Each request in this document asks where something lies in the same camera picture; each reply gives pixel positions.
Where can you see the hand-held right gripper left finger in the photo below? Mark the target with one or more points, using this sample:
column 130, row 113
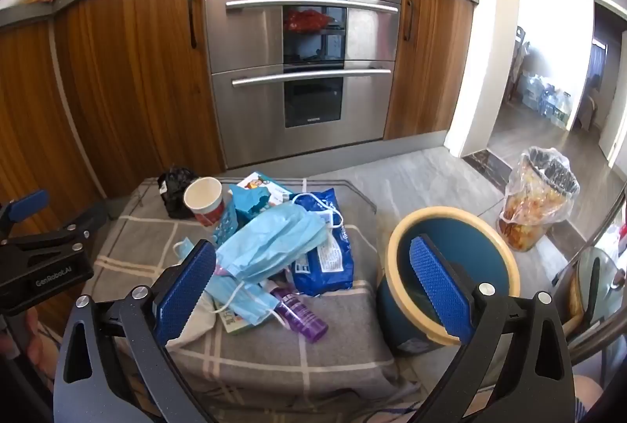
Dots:
column 186, row 295

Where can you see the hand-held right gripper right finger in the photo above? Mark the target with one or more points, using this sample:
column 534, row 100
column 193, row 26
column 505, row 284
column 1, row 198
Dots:
column 438, row 291

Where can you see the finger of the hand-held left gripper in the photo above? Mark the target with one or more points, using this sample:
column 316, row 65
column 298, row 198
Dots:
column 73, row 233
column 29, row 205

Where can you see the blue bin with yellow rim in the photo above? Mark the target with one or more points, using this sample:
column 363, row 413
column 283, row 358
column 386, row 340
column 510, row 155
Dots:
column 392, row 305

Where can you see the blue face mask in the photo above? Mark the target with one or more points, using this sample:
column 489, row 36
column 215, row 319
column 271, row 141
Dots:
column 274, row 242
column 245, row 305

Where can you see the blue wipes packet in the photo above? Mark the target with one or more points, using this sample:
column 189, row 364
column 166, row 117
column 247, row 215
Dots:
column 323, row 266

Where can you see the white cartoon medicine box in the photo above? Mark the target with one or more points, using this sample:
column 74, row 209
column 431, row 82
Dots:
column 274, row 190

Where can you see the white cloth pouch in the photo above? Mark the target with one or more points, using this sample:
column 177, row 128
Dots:
column 196, row 325

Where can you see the small green paper box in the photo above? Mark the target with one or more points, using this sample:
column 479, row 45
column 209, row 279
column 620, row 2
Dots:
column 235, row 325

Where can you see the blue dotted plastic bottle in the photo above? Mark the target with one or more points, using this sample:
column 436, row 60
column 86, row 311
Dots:
column 226, row 224

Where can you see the wooden cabinet door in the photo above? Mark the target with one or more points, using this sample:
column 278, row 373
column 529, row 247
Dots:
column 431, row 60
column 29, row 119
column 137, row 85

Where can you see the white paper cup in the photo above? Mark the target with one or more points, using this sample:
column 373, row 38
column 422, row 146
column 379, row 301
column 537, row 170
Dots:
column 203, row 198

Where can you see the black plastic bag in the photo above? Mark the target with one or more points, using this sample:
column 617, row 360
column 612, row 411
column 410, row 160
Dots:
column 174, row 193

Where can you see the purple plastic bottle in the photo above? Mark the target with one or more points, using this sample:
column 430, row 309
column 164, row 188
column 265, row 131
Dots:
column 299, row 313

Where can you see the bin lined with clear bag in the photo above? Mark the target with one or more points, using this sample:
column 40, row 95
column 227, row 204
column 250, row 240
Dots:
column 529, row 207

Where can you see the grey plaid blanket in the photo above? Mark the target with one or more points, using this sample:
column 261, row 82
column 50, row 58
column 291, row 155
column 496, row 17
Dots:
column 303, row 354

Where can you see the yellow basin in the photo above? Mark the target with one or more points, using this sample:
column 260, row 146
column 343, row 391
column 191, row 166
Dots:
column 575, row 300

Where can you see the glass pan lid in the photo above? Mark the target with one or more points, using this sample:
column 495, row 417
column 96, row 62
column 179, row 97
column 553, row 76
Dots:
column 605, row 286

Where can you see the person's right leg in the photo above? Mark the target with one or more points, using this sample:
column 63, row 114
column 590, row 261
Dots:
column 588, row 396

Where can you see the white red plastic bag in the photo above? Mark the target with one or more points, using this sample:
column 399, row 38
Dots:
column 618, row 239

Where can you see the stainless steel oven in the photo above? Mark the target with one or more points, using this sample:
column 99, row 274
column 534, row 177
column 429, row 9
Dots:
column 245, row 109

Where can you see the cluster of water jugs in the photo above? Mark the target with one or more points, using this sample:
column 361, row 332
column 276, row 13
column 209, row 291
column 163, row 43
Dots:
column 546, row 102

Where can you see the wooden chair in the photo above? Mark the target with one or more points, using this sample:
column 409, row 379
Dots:
column 518, row 60

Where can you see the chrome rack frame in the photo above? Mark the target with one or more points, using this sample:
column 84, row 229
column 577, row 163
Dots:
column 595, row 237

